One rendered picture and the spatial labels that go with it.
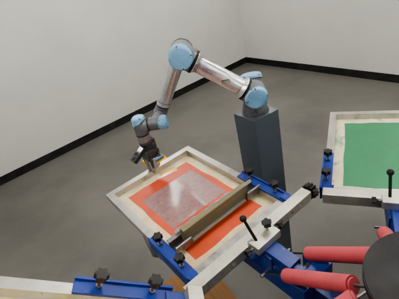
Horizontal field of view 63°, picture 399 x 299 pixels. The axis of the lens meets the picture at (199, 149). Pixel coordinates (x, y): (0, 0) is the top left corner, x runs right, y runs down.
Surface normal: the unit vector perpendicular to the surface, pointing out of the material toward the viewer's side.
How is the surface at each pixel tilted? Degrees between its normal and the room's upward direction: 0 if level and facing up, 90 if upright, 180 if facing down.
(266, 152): 90
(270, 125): 90
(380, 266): 0
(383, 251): 0
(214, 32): 90
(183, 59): 85
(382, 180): 0
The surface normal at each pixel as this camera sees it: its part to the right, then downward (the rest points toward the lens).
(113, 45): 0.61, 0.29
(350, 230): -0.21, -0.83
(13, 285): 0.33, -0.84
